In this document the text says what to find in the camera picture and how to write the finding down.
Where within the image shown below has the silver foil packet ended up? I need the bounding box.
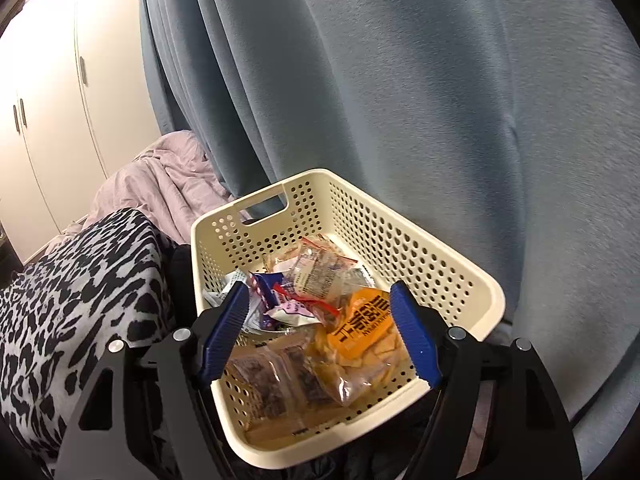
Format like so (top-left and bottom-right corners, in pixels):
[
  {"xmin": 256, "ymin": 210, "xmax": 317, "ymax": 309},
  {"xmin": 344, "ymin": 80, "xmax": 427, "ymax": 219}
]
[{"xmin": 345, "ymin": 260, "xmax": 373, "ymax": 291}]

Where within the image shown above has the white pink snack packet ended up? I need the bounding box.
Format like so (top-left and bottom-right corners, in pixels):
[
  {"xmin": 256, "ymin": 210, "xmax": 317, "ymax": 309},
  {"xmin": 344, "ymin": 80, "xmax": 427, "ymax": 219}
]
[{"xmin": 265, "ymin": 282, "xmax": 341, "ymax": 328}]

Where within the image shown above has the blue-grey curtain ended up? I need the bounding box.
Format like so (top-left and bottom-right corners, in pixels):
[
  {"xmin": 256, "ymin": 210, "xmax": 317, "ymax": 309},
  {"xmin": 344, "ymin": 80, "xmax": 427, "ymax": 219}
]
[{"xmin": 137, "ymin": 0, "xmax": 640, "ymax": 461}]

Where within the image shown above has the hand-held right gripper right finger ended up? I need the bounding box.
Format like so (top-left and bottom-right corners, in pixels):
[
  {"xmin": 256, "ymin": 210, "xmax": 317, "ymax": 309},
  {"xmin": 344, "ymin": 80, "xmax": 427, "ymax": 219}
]
[{"xmin": 389, "ymin": 280, "xmax": 583, "ymax": 480}]

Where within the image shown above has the cream perforated plastic basket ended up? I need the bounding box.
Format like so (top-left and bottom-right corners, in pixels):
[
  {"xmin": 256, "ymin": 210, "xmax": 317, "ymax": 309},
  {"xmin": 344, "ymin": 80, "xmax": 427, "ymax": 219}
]
[{"xmin": 190, "ymin": 169, "xmax": 506, "ymax": 466}]

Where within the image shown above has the pink duvet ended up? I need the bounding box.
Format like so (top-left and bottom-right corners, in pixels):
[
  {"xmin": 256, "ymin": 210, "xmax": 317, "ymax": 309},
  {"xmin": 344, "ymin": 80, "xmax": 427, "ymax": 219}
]
[{"xmin": 82, "ymin": 130, "xmax": 253, "ymax": 233}]

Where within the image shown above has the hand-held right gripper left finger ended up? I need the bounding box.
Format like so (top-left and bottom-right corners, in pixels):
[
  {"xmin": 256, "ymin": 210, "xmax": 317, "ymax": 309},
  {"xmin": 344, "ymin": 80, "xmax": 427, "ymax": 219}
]
[{"xmin": 52, "ymin": 282, "xmax": 251, "ymax": 480}]

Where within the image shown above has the clear packet white label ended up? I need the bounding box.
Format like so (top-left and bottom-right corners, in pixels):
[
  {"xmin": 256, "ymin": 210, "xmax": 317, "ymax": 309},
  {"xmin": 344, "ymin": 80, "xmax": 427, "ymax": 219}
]
[{"xmin": 285, "ymin": 237, "xmax": 356, "ymax": 306}]

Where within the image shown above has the brown snack packet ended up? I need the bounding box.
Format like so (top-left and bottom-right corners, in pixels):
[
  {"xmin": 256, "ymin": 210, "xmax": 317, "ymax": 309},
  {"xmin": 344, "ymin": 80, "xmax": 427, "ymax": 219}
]
[
  {"xmin": 227, "ymin": 345, "xmax": 286, "ymax": 421},
  {"xmin": 280, "ymin": 345, "xmax": 346, "ymax": 406}
]

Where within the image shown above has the white wardrobe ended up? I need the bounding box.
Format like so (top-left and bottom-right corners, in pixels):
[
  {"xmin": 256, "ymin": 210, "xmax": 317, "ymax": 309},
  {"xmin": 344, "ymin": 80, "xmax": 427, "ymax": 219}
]
[{"xmin": 0, "ymin": 0, "xmax": 161, "ymax": 266}]

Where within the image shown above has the clear chips bag orange label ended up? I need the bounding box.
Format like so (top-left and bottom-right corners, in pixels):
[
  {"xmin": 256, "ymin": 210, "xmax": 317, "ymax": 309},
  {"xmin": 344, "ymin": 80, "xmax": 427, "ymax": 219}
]
[{"xmin": 300, "ymin": 287, "xmax": 416, "ymax": 406}]

